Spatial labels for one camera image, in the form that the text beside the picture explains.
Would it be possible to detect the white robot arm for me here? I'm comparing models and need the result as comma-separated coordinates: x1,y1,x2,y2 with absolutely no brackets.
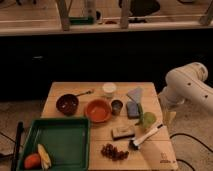
158,62,213,126

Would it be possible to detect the orange bowl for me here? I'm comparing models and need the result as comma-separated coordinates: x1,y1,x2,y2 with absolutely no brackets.
84,99,111,123

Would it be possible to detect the dark purple bowl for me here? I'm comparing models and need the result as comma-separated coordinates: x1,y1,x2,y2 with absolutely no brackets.
56,94,79,116

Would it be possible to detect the green pear toy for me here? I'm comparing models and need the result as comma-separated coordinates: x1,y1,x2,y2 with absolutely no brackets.
137,103,156,129

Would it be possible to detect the grey folded cloth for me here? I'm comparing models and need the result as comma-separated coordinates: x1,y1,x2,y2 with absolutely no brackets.
127,87,142,103

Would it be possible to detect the small metal cup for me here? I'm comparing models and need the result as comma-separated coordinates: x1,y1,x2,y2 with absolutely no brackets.
111,100,123,115

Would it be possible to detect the white round cup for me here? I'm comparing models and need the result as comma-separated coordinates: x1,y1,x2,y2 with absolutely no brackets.
102,82,117,98

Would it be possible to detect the purple grape bunch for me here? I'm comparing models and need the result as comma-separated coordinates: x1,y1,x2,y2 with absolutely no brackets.
101,144,129,161

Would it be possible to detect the metal spoon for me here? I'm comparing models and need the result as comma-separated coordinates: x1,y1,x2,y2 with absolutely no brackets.
76,89,94,97

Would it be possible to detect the green plastic tray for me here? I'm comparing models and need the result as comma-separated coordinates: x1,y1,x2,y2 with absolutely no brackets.
17,117,90,171

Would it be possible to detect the orange tomato toy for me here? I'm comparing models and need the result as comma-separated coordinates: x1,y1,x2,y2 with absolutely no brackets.
24,153,41,169

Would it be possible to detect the black bar beside tray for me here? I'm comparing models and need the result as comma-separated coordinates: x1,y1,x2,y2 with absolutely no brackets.
11,122,24,171

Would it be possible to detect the black cable on floor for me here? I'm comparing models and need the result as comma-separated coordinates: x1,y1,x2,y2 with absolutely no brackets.
169,132,213,171

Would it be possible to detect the white handled brush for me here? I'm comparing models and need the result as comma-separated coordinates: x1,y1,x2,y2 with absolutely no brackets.
129,124,163,150

